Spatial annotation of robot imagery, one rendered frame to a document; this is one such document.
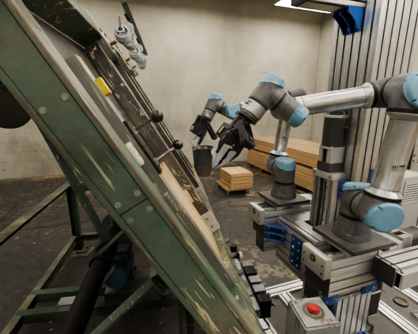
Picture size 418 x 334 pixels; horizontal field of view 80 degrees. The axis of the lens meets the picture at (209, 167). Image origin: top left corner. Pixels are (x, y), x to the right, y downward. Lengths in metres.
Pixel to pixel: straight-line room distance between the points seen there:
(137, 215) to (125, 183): 0.08
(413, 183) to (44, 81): 1.57
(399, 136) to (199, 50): 6.02
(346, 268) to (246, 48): 6.49
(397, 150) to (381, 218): 0.23
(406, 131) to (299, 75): 7.11
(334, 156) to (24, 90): 1.22
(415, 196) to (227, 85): 5.75
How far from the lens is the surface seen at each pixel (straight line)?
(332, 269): 1.18
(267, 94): 0.85
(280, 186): 1.53
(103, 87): 0.83
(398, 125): 1.02
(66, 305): 2.22
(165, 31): 6.63
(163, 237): 0.64
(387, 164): 1.02
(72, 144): 0.60
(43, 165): 6.69
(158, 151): 1.25
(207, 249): 0.96
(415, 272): 1.32
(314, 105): 1.02
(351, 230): 1.20
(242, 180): 4.48
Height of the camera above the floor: 1.58
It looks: 14 degrees down
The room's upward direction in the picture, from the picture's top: straight up
